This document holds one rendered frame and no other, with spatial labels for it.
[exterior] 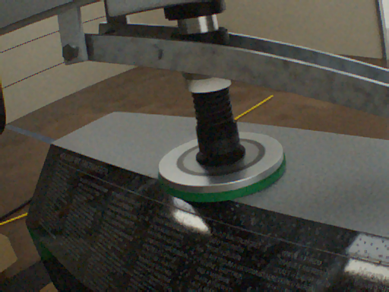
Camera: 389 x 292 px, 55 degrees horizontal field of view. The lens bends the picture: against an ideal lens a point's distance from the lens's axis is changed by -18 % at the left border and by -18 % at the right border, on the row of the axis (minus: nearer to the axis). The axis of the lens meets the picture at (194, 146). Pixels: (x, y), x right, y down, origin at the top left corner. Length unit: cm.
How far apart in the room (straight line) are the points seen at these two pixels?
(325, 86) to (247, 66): 12
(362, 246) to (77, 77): 587
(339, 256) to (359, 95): 23
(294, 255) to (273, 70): 26
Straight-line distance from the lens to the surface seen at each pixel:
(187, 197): 69
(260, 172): 68
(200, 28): 68
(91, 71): 637
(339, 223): 58
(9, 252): 73
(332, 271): 57
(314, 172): 72
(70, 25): 73
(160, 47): 67
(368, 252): 56
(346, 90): 61
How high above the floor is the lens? 115
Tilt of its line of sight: 21 degrees down
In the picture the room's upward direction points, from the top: 10 degrees counter-clockwise
